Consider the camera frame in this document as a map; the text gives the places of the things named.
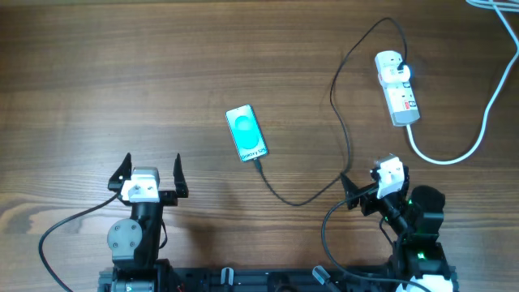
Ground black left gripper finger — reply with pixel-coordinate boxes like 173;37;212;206
107;152;132;191
173;153;189;198

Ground black USB charging cable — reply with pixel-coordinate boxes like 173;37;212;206
253;16;408;207

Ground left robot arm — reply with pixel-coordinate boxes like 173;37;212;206
97;154;189;292

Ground turquoise screen smartphone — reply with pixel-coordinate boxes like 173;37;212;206
225;104;268;162

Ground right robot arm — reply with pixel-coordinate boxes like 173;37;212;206
341;165;459;291

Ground black right camera cable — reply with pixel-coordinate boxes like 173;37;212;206
320;184;431;292

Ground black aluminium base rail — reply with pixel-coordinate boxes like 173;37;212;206
97;266;460;292

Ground white power strip cord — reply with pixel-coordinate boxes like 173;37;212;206
405;0;519;166

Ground white charger plug adapter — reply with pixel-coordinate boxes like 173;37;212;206
378;65;410;88

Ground white power strip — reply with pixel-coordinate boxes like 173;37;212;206
375;50;420;127

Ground white cables at corner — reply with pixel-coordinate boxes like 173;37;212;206
465;0;519;13

